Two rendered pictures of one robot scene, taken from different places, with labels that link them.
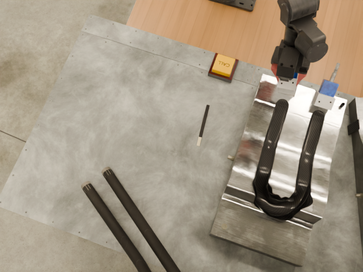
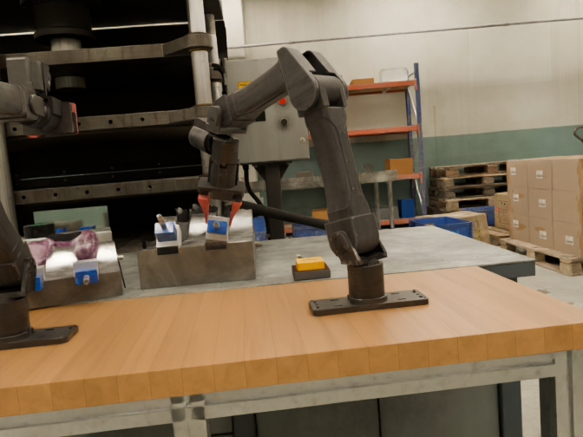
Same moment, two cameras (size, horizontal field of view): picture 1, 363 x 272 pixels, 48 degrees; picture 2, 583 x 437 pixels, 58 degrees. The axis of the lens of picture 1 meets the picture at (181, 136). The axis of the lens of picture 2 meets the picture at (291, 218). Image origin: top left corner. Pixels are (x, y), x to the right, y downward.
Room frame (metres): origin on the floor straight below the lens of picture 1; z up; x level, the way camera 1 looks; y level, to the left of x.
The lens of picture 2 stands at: (1.67, -0.64, 1.05)
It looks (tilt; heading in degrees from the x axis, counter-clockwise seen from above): 6 degrees down; 156
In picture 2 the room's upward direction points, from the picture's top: 5 degrees counter-clockwise
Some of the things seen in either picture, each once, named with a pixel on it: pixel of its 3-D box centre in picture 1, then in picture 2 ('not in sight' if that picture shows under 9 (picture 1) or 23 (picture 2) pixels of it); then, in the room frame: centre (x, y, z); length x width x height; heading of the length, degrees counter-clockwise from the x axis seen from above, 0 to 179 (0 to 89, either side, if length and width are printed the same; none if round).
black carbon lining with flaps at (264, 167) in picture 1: (290, 156); (199, 223); (0.28, -0.30, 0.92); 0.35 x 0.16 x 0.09; 159
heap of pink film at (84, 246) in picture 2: not in sight; (62, 245); (0.23, -0.64, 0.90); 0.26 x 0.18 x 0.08; 177
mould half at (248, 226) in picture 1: (281, 164); (206, 240); (0.27, -0.28, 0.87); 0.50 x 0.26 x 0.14; 159
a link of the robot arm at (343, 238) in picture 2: not in sight; (358, 245); (0.89, -0.18, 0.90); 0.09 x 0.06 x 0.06; 111
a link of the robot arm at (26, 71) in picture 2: not in sight; (19, 88); (0.53, -0.68, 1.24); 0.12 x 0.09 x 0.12; 161
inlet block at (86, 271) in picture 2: not in sight; (86, 277); (0.50, -0.60, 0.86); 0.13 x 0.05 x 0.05; 177
